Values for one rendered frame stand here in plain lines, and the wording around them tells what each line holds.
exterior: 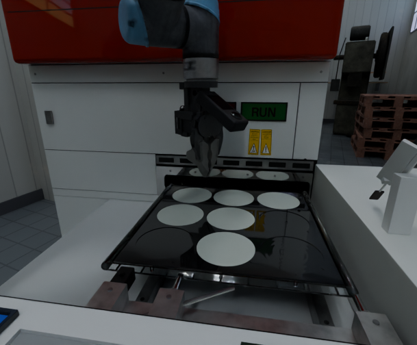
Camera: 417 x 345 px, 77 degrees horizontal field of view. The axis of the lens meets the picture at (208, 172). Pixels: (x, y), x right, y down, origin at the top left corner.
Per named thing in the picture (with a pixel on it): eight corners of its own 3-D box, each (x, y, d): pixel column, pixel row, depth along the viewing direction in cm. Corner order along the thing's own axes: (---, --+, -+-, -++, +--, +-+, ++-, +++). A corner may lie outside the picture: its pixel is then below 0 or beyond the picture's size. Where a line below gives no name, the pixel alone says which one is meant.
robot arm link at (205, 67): (226, 59, 55) (198, 56, 49) (226, 82, 56) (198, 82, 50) (200, 61, 60) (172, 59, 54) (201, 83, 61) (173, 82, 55)
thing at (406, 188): (367, 214, 42) (384, 132, 38) (393, 216, 42) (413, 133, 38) (385, 235, 37) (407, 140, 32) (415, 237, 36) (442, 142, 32)
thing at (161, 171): (159, 194, 81) (157, 164, 78) (307, 203, 74) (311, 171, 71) (157, 196, 79) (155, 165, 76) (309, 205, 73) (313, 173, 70)
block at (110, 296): (106, 296, 37) (103, 279, 36) (129, 300, 36) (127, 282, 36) (69, 350, 29) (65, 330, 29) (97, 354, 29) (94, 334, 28)
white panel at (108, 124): (58, 192, 89) (33, 66, 77) (309, 209, 77) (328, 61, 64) (51, 196, 86) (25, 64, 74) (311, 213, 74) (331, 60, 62)
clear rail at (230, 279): (104, 265, 42) (103, 258, 41) (355, 293, 36) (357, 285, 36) (99, 272, 41) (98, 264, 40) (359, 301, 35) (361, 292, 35)
